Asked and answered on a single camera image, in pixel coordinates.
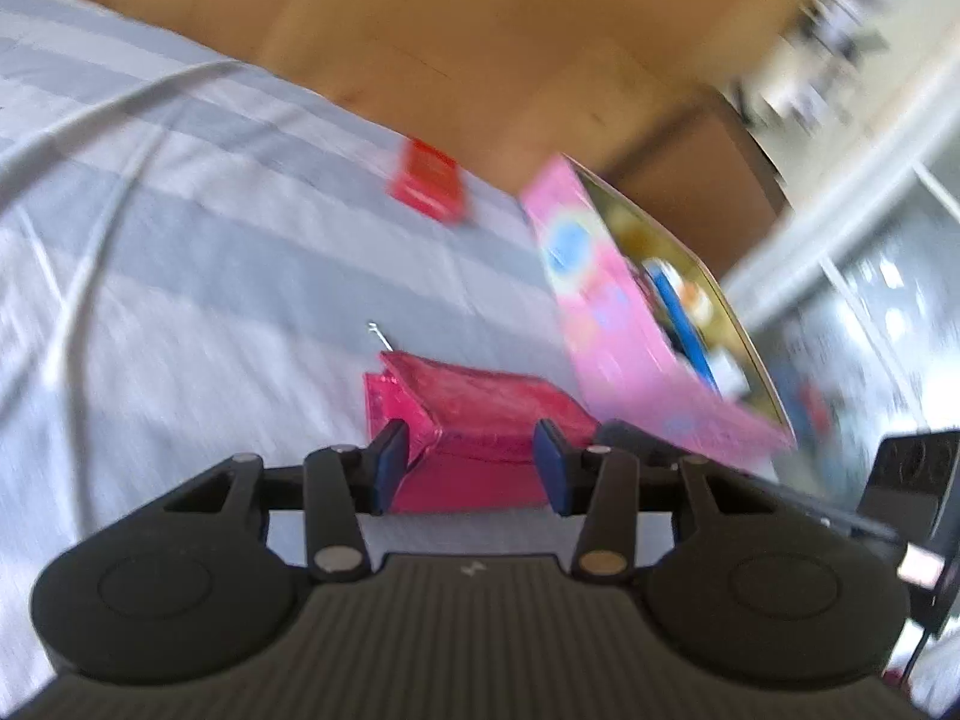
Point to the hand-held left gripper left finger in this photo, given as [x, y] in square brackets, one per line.
[391, 465]

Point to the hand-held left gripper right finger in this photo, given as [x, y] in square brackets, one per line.
[551, 465]

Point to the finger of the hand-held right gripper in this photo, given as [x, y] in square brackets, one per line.
[645, 439]

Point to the magenta foil bag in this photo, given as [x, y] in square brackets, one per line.
[480, 405]

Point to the pink tin box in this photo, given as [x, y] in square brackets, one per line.
[600, 315]

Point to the white plastic bottle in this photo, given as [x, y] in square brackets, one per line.
[697, 304]

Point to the small metal pin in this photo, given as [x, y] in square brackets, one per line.
[379, 334]

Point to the white-framed frosted glass door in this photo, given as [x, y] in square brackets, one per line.
[885, 300]

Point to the brown bedside cabinet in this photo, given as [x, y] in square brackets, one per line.
[697, 187]

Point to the small red box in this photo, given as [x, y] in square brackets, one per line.
[424, 180]

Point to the wooden headboard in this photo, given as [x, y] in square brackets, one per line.
[450, 15]

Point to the white power strip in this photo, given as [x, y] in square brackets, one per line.
[832, 22]

